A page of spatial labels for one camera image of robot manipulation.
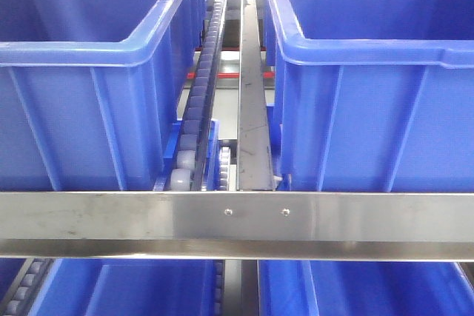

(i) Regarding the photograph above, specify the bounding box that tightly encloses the steel front shelf beam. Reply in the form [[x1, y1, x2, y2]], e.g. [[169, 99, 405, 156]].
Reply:
[[1, 192, 473, 261]]

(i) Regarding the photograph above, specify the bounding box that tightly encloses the grey roller conveyor track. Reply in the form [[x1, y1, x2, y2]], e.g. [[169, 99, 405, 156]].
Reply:
[[167, 0, 227, 192]]

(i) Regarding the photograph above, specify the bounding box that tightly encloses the blue bin upper right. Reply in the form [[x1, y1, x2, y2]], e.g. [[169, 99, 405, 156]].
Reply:
[[267, 0, 473, 192]]

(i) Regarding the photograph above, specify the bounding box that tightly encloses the blue bin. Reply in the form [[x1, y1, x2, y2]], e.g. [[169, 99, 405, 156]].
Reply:
[[267, 0, 473, 192], [1, 0, 205, 191], [29, 258, 223, 315], [259, 260, 473, 315]]

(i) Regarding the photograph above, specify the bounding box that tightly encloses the blue bin lower right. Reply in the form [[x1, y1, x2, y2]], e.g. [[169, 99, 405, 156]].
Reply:
[[259, 260, 473, 315]]

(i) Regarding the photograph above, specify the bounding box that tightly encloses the blue bin upper left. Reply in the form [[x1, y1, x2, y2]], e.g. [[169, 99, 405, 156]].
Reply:
[[1, 0, 205, 191]]

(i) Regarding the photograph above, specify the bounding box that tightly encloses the blue bin lower left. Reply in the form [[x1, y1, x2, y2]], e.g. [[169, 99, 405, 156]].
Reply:
[[29, 258, 223, 315]]

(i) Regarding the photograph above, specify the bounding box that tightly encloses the steel divider rail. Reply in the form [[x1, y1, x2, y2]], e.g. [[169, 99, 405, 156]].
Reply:
[[237, 0, 275, 191]]

